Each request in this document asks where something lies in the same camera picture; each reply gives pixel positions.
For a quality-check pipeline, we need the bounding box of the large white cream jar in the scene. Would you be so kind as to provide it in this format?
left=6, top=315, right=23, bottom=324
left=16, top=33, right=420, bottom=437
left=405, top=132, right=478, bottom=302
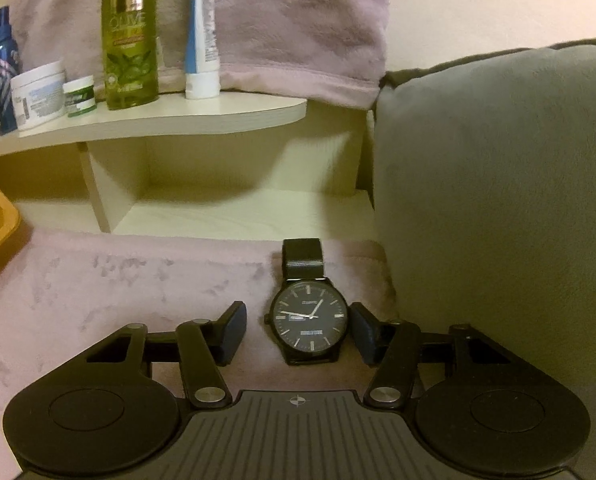
left=10, top=60, right=68, bottom=132

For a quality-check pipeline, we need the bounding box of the green oil spray bottle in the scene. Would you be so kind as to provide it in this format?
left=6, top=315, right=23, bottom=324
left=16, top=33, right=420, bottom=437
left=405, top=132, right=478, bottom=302
left=101, top=0, right=159, bottom=111

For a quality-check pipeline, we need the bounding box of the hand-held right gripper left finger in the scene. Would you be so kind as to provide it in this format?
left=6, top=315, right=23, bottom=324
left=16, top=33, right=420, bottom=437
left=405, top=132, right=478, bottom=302
left=80, top=301, right=249, bottom=408

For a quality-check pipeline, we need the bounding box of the grey cushion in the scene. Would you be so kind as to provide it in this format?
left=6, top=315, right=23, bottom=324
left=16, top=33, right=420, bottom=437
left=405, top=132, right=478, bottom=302
left=373, top=37, right=596, bottom=391

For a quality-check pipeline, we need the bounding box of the blue and white tube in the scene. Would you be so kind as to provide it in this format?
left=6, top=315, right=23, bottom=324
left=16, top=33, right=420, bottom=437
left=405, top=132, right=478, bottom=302
left=184, top=0, right=223, bottom=100

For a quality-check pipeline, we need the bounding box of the cream wooden shelf unit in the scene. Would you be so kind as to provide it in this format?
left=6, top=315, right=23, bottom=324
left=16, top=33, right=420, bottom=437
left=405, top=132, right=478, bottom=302
left=0, top=95, right=379, bottom=241

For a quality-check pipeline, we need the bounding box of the pink fleece blanket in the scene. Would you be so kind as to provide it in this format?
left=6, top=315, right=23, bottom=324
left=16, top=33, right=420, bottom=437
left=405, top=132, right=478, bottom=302
left=0, top=227, right=399, bottom=480

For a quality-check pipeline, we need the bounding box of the small green label jar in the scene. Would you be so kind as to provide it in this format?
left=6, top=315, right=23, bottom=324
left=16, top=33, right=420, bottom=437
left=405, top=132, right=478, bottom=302
left=63, top=75, right=98, bottom=118

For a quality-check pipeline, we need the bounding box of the pink hanging towel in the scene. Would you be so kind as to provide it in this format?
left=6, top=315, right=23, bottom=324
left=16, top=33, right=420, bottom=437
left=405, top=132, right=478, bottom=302
left=3, top=0, right=391, bottom=111

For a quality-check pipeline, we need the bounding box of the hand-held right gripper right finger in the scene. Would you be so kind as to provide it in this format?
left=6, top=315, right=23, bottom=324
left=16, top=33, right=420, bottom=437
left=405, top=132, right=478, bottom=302
left=350, top=302, right=516, bottom=408

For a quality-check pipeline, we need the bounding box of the blue spray bottle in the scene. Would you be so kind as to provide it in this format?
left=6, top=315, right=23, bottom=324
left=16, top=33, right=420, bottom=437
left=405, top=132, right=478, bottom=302
left=0, top=6, right=25, bottom=136

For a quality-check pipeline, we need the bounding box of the black watch with mesh band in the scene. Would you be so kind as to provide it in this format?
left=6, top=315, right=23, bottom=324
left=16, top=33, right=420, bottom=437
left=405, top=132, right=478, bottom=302
left=264, top=238, right=351, bottom=367

